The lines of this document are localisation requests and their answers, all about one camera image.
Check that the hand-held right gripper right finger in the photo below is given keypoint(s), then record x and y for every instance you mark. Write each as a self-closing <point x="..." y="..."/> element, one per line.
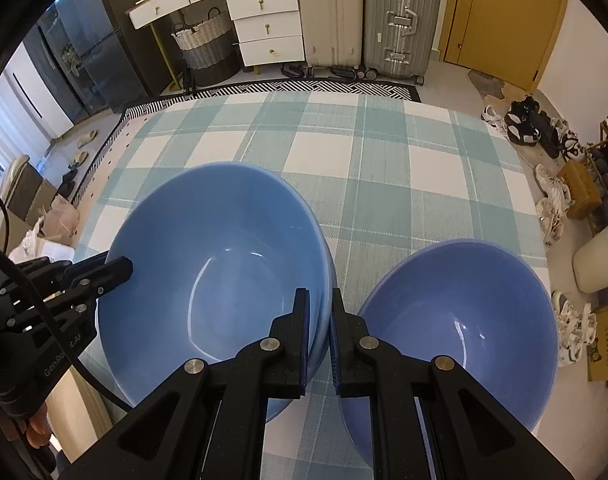
<point x="335" y="345"/>

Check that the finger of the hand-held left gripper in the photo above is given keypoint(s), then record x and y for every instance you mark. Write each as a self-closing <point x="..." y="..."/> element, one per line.
<point x="115" y="272"/>
<point x="86" y="265"/>

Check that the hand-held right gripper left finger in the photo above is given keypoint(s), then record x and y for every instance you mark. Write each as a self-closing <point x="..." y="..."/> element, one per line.
<point x="301" y="340"/>

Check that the person's left hand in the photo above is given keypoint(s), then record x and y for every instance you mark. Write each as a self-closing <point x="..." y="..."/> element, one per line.
<point x="38" y="430"/>

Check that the dark slipper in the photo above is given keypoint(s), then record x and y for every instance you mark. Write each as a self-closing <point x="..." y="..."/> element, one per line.
<point x="67" y="187"/>
<point x="70" y="176"/>

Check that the beige slipper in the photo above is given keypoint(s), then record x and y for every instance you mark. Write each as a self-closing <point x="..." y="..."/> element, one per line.
<point x="88" y="138"/>
<point x="78" y="160"/>

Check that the white curtain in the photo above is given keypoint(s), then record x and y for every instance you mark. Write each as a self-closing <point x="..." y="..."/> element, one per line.
<point x="4" y="130"/>

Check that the white tall appliance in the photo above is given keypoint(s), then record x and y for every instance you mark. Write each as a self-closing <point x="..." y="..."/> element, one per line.
<point x="39" y="95"/>

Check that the checked tablecloth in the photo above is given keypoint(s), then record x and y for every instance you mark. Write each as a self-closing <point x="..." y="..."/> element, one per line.
<point x="384" y="160"/>

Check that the black glass refrigerator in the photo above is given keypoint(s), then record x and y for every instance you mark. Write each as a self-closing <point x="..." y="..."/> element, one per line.
<point x="84" y="60"/>

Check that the grey white wicker basket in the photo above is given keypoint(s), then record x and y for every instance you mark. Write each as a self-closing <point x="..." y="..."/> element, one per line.
<point x="206" y="55"/>

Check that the scattered shoes on floor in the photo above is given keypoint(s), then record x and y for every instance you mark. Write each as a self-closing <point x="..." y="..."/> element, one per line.
<point x="551" y="190"/>

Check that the printed cardboard box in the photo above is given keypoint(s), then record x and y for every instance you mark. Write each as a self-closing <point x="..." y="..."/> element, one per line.
<point x="606" y="345"/>

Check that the white waste bin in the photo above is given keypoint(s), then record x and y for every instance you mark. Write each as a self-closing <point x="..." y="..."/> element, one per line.
<point x="596" y="265"/>

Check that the brown woven box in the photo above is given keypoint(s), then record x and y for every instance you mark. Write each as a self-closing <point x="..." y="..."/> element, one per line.
<point x="579" y="190"/>

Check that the white dresser with drawers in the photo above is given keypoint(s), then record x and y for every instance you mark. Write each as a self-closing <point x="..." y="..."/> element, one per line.
<point x="269" y="25"/>

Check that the grey door mat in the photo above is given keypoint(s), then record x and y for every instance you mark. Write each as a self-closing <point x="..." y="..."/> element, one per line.
<point x="484" y="82"/>

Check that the white suitcase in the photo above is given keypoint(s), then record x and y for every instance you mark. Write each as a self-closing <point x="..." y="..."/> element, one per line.
<point x="331" y="10"/>

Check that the silver suitcase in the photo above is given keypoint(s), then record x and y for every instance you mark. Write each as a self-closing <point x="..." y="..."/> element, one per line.
<point x="399" y="10"/>

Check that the yellow door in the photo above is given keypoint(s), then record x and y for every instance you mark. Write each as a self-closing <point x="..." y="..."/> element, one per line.
<point x="504" y="20"/>

